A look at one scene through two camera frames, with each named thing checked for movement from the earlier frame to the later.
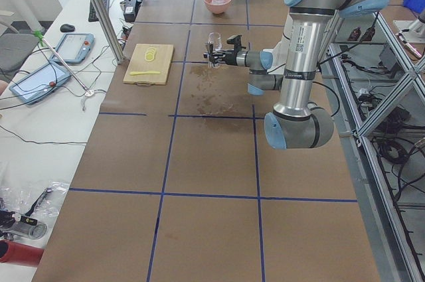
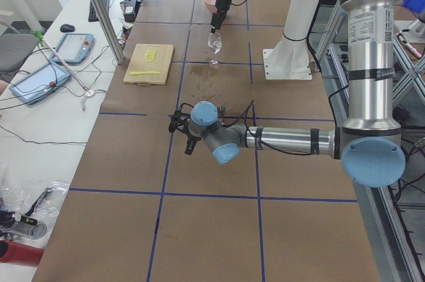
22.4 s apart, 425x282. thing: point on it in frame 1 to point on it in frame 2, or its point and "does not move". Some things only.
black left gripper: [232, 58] to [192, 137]
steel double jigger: [210, 45] to [222, 109]
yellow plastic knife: [146, 72] does not move
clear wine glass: [214, 38] does not move
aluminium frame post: [102, 11] does not move
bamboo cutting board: [150, 64] does not move
